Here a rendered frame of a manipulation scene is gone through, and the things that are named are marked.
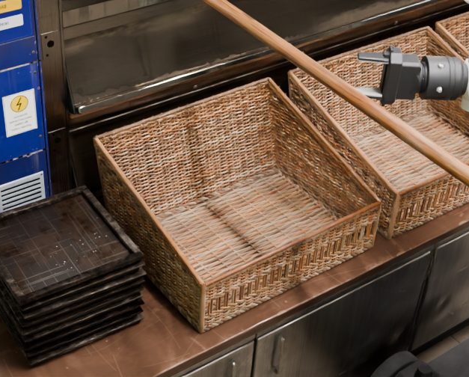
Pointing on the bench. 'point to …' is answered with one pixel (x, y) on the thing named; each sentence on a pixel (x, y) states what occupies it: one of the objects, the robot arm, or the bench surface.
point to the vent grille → (20, 192)
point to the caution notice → (19, 112)
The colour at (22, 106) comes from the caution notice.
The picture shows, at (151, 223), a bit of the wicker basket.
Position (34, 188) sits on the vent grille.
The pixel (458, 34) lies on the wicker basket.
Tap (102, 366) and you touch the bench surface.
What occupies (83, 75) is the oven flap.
